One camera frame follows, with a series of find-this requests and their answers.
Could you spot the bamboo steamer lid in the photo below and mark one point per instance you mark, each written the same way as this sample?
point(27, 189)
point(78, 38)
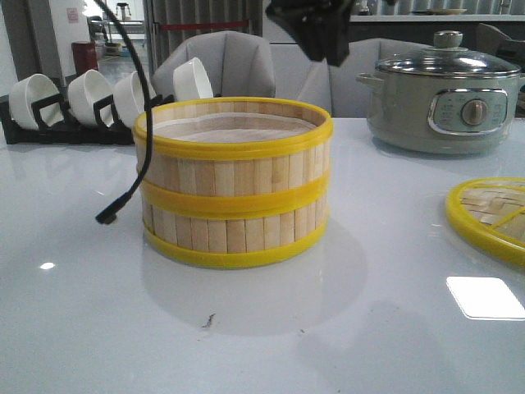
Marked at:
point(488, 213)

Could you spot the white bowl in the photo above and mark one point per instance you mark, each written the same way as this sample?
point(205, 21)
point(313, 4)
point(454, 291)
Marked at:
point(129, 98)
point(83, 92)
point(26, 92)
point(190, 81)

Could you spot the grey armchair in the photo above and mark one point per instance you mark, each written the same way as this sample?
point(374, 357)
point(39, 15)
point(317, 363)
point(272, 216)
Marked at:
point(336, 89)
point(237, 64)

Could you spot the grey armchair left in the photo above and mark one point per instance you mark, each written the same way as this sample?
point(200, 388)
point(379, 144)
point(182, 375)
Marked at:
point(237, 64)

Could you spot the red trash bin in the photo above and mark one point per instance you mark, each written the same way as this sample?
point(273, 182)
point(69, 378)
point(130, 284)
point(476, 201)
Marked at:
point(85, 56)

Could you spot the glass cooker lid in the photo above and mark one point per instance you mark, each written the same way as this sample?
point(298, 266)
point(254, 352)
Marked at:
point(447, 58)

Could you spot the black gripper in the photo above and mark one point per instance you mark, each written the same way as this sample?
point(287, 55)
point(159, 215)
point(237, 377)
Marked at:
point(320, 28)

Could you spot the dark grey counter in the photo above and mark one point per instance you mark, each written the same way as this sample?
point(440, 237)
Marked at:
point(420, 29)

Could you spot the black dish rack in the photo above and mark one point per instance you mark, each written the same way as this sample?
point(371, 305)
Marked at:
point(109, 129)

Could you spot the bamboo steamer basket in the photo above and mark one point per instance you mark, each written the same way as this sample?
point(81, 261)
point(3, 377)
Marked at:
point(236, 157)
point(235, 243)

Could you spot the red barrier belt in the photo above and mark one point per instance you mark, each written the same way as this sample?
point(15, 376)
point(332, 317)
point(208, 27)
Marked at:
point(226, 25)

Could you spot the white cabinet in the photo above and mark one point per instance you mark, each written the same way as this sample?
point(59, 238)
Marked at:
point(297, 77)

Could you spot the grey-green electric cooker pot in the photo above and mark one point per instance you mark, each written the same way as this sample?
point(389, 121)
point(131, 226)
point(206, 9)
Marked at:
point(441, 115)

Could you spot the yellow plate on counter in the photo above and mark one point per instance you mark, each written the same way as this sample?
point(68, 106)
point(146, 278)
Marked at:
point(445, 11)

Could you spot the grey armchair right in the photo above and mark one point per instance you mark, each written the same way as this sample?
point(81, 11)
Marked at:
point(336, 89)

